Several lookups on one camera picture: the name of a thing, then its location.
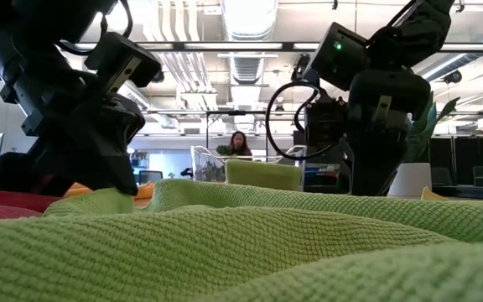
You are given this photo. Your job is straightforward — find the black room partition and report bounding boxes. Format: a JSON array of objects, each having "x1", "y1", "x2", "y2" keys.
[{"x1": 429, "y1": 136, "x2": 483, "y2": 188}]

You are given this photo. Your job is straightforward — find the pink microfiber towel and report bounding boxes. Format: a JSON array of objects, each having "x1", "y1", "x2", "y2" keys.
[{"x1": 0, "y1": 184, "x2": 63, "y2": 221}]

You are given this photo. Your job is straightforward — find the yellow microfiber towel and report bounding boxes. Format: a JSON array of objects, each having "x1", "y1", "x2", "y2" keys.
[{"x1": 419, "y1": 186, "x2": 483, "y2": 210}]

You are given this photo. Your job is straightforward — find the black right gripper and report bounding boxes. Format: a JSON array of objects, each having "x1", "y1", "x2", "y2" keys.
[{"x1": 345, "y1": 69, "x2": 431, "y2": 197}]

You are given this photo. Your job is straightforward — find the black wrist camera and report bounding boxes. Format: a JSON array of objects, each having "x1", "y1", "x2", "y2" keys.
[
  {"x1": 84, "y1": 31, "x2": 163, "y2": 96},
  {"x1": 304, "y1": 98, "x2": 348, "y2": 148}
]

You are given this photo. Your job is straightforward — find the dark office chair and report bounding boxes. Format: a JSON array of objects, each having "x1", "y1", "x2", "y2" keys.
[{"x1": 138, "y1": 169, "x2": 164, "y2": 185}]

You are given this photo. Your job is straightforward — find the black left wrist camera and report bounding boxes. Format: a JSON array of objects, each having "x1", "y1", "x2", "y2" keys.
[{"x1": 84, "y1": 31, "x2": 163, "y2": 96}]

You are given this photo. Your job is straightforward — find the person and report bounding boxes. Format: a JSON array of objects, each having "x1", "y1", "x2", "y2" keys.
[{"x1": 227, "y1": 130, "x2": 254, "y2": 161}]

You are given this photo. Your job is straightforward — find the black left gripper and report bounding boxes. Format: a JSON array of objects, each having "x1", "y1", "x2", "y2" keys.
[{"x1": 0, "y1": 70, "x2": 146, "y2": 197}]

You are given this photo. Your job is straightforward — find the black left camera cable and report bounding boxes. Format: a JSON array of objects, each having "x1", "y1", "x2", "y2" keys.
[{"x1": 55, "y1": 0, "x2": 134, "y2": 56}]

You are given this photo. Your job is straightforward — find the black overhead crossbar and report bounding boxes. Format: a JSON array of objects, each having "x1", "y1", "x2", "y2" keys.
[{"x1": 73, "y1": 40, "x2": 483, "y2": 54}]

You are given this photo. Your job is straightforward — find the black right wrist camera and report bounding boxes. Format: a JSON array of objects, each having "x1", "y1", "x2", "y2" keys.
[{"x1": 304, "y1": 98, "x2": 348, "y2": 148}]

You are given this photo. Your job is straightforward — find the green plant in white pot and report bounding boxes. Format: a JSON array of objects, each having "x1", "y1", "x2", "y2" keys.
[{"x1": 387, "y1": 90, "x2": 461, "y2": 198}]

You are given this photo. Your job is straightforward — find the clear plastic bin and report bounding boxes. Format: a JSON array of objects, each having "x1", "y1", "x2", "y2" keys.
[{"x1": 190, "y1": 144, "x2": 309, "y2": 195}]

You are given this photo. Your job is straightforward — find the orange microfiber towel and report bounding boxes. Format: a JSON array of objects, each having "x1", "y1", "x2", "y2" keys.
[{"x1": 62, "y1": 180, "x2": 158, "y2": 201}]

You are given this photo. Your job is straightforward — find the silver ceiling air duct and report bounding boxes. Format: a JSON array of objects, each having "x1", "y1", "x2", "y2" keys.
[{"x1": 220, "y1": 0, "x2": 280, "y2": 131}]

